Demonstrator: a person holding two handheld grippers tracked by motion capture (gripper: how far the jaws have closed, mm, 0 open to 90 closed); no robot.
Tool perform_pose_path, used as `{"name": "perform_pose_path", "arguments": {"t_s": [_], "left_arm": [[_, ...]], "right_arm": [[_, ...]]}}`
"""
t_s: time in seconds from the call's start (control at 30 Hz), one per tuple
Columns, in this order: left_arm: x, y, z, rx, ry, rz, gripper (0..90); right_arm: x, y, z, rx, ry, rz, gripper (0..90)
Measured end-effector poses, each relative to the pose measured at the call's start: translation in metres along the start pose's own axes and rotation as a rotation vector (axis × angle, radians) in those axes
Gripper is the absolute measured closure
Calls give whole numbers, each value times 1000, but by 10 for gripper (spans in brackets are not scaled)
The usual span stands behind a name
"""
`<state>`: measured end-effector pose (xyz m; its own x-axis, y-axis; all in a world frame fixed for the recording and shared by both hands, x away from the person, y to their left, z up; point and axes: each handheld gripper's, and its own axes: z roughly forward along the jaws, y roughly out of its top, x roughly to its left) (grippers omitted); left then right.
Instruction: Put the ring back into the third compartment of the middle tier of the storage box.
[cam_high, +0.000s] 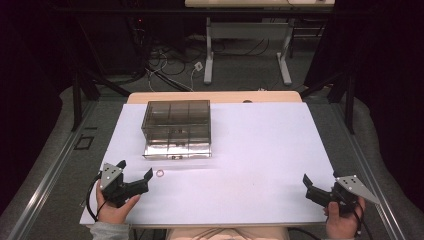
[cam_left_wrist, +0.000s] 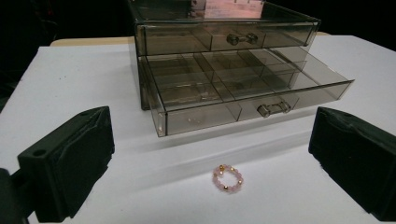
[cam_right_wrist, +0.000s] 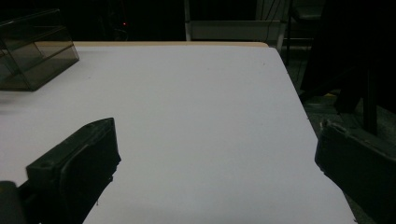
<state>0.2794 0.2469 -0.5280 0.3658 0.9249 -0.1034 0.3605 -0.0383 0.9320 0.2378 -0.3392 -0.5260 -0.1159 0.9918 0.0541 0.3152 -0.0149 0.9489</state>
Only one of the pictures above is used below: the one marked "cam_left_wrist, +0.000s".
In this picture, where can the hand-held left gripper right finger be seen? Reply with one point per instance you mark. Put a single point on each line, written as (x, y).
(358, 155)

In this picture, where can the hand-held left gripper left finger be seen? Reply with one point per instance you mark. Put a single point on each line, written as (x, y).
(68, 161)

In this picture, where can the smoky transparent drawer organizer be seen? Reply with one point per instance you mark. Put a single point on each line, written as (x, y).
(218, 31)

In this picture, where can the smoky transparent closed drawer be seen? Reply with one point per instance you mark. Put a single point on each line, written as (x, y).
(224, 39)

